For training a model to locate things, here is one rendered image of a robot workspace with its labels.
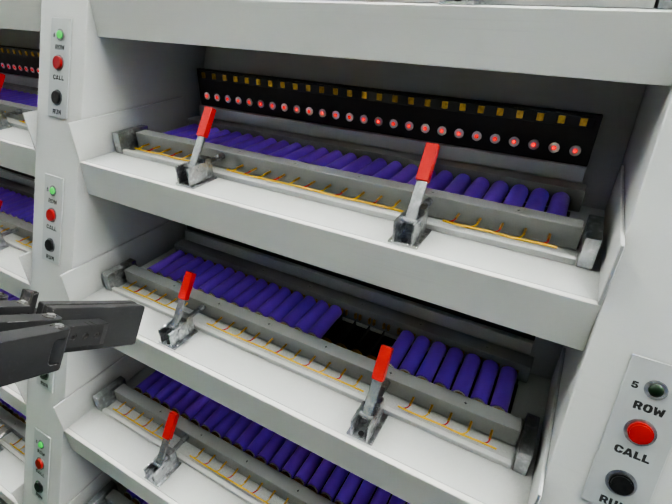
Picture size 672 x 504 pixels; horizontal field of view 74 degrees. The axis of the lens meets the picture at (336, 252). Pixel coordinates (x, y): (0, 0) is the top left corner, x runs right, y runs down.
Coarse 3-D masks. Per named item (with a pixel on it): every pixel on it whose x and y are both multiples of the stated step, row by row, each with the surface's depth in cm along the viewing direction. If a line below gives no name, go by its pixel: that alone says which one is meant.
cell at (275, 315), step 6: (294, 294) 61; (300, 294) 62; (288, 300) 60; (294, 300) 60; (300, 300) 61; (282, 306) 59; (288, 306) 59; (294, 306) 60; (276, 312) 58; (282, 312) 58; (288, 312) 59; (276, 318) 57; (282, 318) 58
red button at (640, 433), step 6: (630, 426) 32; (636, 426) 32; (642, 426) 31; (648, 426) 31; (630, 432) 32; (636, 432) 32; (642, 432) 32; (648, 432) 31; (630, 438) 32; (636, 438) 32; (642, 438) 32; (648, 438) 31; (642, 444) 32
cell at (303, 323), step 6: (318, 306) 59; (324, 306) 59; (312, 312) 58; (318, 312) 58; (324, 312) 59; (306, 318) 57; (312, 318) 57; (318, 318) 58; (300, 324) 56; (306, 324) 56; (312, 324) 57; (300, 330) 56; (306, 330) 56
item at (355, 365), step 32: (160, 288) 63; (192, 288) 62; (224, 320) 58; (256, 320) 56; (320, 352) 51; (352, 352) 51; (416, 384) 47; (448, 416) 46; (480, 416) 44; (512, 416) 44
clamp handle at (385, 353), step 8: (384, 352) 44; (392, 352) 44; (376, 360) 44; (384, 360) 44; (376, 368) 44; (384, 368) 44; (376, 376) 44; (384, 376) 44; (376, 384) 44; (368, 392) 44; (376, 392) 44; (368, 400) 44; (376, 400) 44; (368, 408) 44
